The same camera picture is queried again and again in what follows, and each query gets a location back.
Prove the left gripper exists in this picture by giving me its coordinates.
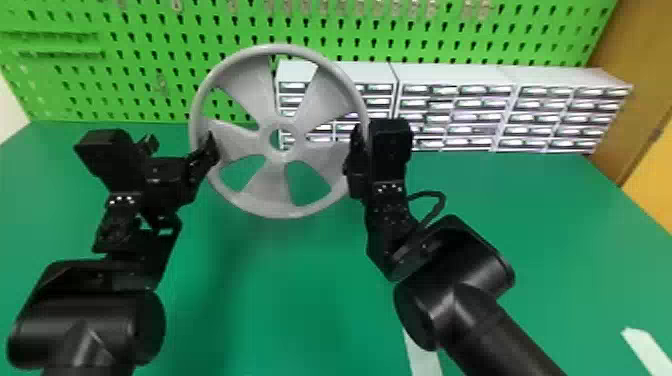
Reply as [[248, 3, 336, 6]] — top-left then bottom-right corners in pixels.
[[137, 132, 222, 218]]

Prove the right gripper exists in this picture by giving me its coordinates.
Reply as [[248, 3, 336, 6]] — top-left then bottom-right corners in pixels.
[[342, 122, 377, 202]]

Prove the grey wheel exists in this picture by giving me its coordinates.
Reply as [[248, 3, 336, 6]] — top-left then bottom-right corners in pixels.
[[187, 43, 372, 220]]

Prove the white drawer cabinet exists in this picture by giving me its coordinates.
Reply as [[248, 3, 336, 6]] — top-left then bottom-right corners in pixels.
[[495, 64, 635, 156], [273, 58, 401, 152], [390, 62, 520, 154]]

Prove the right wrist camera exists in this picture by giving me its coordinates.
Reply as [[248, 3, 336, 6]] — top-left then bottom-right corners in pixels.
[[366, 117, 415, 183]]

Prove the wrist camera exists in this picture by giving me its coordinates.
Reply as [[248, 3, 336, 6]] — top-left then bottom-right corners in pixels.
[[72, 128, 142, 194], [366, 117, 415, 183]]

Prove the black cable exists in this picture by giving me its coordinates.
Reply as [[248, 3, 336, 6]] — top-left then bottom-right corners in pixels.
[[405, 189, 448, 228]]

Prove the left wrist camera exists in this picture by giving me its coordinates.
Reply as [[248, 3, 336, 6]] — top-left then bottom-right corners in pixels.
[[72, 128, 142, 194]]

